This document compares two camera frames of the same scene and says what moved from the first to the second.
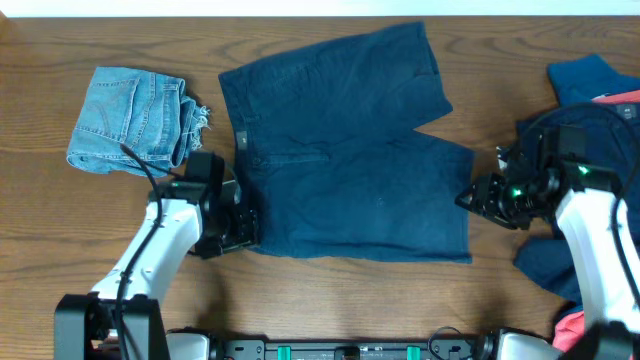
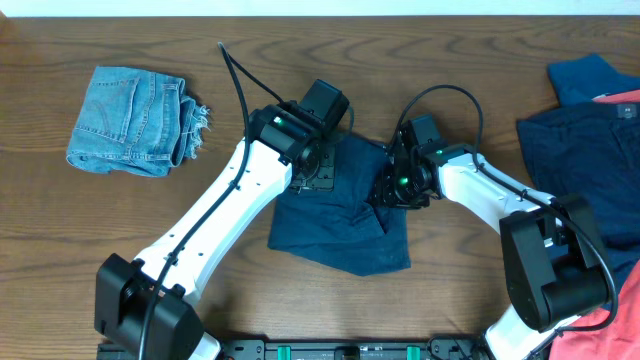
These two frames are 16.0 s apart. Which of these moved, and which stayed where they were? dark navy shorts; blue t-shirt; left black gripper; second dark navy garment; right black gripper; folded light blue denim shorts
Moved: left black gripper; dark navy shorts; right black gripper
Stayed: blue t-shirt; folded light blue denim shorts; second dark navy garment
